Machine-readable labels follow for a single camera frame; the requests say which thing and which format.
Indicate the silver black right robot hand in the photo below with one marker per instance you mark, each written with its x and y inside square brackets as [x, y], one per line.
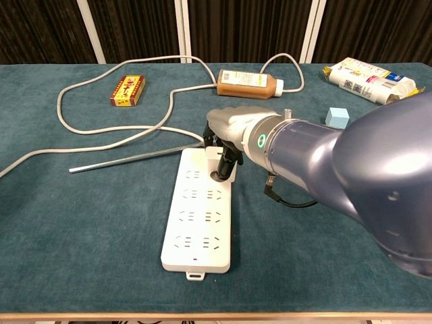
[236, 119]

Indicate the white plug adapter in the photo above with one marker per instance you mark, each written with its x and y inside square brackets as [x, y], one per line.
[211, 155]

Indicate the white power strip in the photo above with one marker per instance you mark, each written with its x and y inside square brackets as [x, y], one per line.
[197, 229]

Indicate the blue grey right robot arm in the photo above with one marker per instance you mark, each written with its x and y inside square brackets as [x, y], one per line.
[337, 162]

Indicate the brown liquid plastic bottle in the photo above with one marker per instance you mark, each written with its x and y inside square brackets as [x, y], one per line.
[243, 87]

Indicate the light blue cube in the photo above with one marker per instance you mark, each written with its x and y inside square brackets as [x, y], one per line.
[335, 118]

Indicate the thin metal rod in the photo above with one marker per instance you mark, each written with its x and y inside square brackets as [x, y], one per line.
[135, 157]

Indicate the red yellow cardboard box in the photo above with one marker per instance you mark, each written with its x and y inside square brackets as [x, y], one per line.
[127, 91]

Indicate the white printed snack package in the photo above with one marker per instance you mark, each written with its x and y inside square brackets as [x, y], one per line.
[364, 82]

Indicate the teal table cloth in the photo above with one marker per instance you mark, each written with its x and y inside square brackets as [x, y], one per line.
[101, 236]

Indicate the white upright partition post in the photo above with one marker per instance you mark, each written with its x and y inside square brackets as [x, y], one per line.
[182, 30]

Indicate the white slanted partition post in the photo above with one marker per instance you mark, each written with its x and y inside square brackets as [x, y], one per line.
[313, 30]
[91, 30]

